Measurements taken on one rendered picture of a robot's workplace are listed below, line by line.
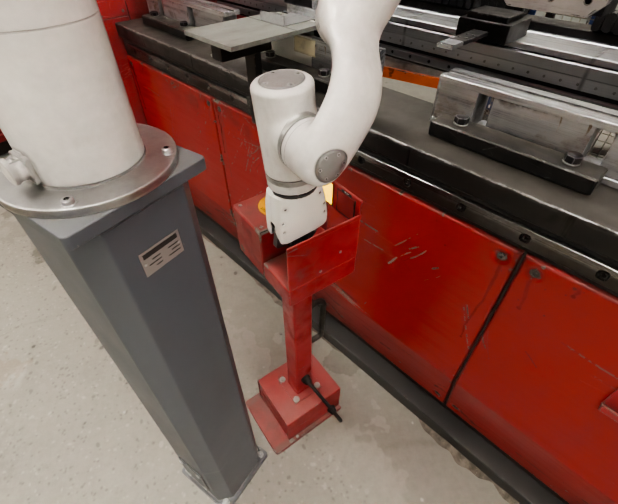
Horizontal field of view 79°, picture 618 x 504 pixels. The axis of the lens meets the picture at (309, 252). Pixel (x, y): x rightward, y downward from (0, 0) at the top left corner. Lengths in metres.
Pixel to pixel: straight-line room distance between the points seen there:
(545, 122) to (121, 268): 0.70
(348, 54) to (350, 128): 0.08
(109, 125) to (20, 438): 1.28
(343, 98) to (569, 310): 0.54
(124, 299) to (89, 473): 0.98
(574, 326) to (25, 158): 0.82
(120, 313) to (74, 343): 1.19
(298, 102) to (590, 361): 0.67
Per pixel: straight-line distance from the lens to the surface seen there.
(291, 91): 0.50
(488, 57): 1.10
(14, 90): 0.42
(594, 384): 0.89
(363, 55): 0.49
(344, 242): 0.70
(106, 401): 1.51
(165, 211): 0.47
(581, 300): 0.78
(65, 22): 0.40
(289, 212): 0.60
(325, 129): 0.46
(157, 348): 0.58
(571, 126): 0.79
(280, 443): 1.29
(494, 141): 0.78
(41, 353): 1.74
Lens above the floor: 1.23
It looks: 44 degrees down
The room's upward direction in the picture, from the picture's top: straight up
